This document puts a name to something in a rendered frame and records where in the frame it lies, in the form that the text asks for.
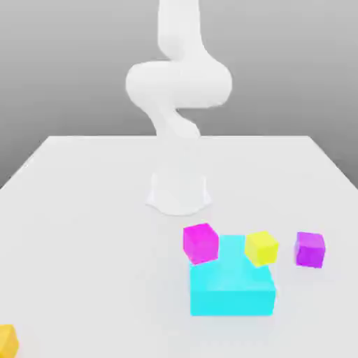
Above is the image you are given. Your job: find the small magenta cube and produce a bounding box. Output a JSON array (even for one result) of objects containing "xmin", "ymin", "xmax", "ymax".
[{"xmin": 182, "ymin": 222, "xmax": 220, "ymax": 266}]

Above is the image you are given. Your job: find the small yellow cube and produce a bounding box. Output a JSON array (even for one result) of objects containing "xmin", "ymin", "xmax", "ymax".
[{"xmin": 244, "ymin": 230, "xmax": 280, "ymax": 267}]

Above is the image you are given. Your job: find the small purple cube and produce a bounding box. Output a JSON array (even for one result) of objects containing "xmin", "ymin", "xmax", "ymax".
[{"xmin": 294, "ymin": 231, "xmax": 327, "ymax": 269}]

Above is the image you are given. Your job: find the small orange cube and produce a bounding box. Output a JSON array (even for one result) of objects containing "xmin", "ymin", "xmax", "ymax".
[{"xmin": 0, "ymin": 324, "xmax": 20, "ymax": 358}]

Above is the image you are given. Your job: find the large cyan box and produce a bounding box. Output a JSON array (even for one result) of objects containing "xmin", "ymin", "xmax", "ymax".
[{"xmin": 189, "ymin": 234, "xmax": 277, "ymax": 317}]

